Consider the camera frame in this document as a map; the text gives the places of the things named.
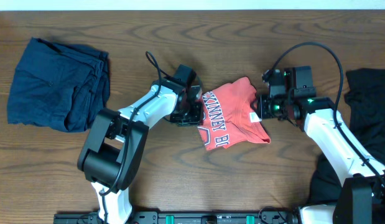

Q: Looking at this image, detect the black garment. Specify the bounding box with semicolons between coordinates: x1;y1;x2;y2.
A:
307;68;385;204

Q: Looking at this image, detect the red orange t-shirt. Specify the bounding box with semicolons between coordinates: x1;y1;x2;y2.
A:
198;77;271;151

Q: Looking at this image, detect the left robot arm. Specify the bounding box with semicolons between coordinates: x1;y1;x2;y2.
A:
77;65;203;223

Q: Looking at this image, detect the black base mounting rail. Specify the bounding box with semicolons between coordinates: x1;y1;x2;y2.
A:
53;207;301;224

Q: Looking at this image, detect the folded navy blue garment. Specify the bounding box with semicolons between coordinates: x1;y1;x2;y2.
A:
7;38;110;133

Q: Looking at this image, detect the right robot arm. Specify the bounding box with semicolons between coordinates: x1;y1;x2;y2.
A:
251;66;385;223

